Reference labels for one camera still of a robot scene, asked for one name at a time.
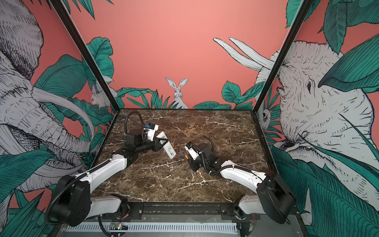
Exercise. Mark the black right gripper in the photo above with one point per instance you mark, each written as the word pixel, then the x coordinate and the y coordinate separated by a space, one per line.
pixel 194 167

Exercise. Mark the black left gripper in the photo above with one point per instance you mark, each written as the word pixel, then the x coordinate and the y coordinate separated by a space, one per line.
pixel 156 143

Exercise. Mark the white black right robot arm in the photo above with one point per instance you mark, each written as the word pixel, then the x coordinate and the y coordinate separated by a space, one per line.
pixel 274 195

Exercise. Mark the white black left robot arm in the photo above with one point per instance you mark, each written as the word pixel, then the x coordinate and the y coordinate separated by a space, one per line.
pixel 71 202

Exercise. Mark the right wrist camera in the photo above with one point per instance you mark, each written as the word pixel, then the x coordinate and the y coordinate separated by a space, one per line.
pixel 191 149

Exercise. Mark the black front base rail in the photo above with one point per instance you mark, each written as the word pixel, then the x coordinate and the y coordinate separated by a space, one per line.
pixel 225 210

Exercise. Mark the white slotted cable duct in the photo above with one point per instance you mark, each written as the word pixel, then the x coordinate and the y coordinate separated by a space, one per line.
pixel 162 227

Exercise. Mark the black left corner frame post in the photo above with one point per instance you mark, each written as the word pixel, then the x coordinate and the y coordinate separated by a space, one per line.
pixel 78 40

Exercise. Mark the black corner frame post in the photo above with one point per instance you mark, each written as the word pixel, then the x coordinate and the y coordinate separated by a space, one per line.
pixel 78 40
pixel 300 16

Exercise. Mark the black right corner frame post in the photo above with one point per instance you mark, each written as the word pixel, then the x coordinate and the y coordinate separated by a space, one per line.
pixel 300 16

